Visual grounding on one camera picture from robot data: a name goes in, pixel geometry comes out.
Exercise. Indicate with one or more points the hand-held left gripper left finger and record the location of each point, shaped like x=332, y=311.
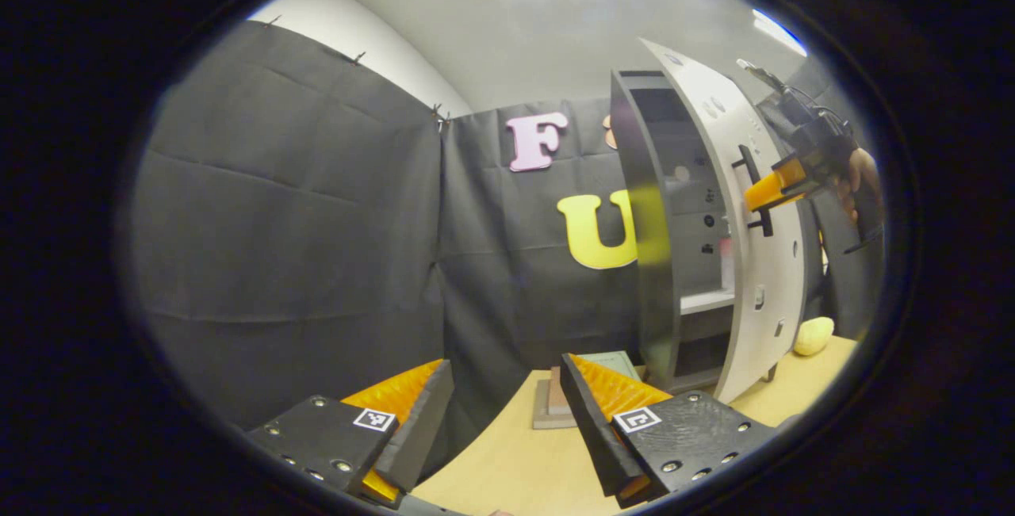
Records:
x=424, y=437

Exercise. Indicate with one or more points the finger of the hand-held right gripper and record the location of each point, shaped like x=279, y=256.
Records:
x=773, y=189

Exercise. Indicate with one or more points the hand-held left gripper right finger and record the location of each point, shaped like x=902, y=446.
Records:
x=595, y=437

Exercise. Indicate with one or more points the small ceiling light panel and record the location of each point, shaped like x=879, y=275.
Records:
x=779, y=31

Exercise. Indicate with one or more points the yellow lumpy toy fruit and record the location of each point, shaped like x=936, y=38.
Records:
x=813, y=336

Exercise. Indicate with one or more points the dark grey cabinet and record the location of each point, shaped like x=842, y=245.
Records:
x=658, y=326

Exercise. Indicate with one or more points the black backdrop cloth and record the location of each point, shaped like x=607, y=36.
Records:
x=301, y=246

